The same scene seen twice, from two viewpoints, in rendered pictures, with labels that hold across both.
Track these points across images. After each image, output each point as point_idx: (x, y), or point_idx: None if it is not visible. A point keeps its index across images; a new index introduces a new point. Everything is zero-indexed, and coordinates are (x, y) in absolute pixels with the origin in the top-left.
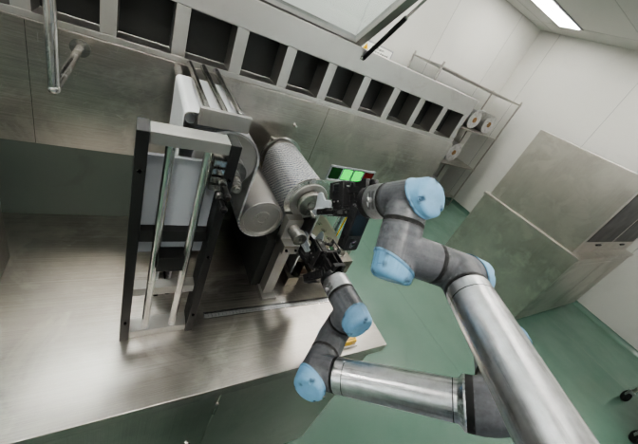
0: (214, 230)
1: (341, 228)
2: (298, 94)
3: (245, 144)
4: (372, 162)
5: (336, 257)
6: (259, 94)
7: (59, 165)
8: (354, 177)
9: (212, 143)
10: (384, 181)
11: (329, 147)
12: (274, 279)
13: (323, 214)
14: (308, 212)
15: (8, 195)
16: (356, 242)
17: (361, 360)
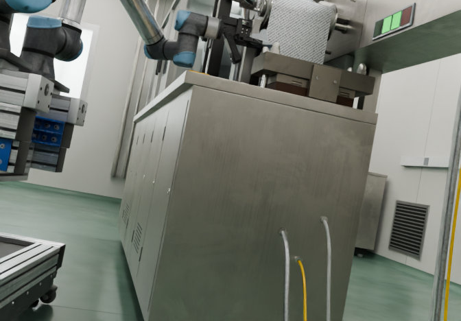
0: (217, 16)
1: (460, 167)
2: None
3: None
4: None
5: (232, 20)
6: None
7: None
8: (394, 23)
9: None
10: (429, 9)
11: (374, 3)
12: (239, 78)
13: None
14: (259, 13)
15: None
16: None
17: (156, 20)
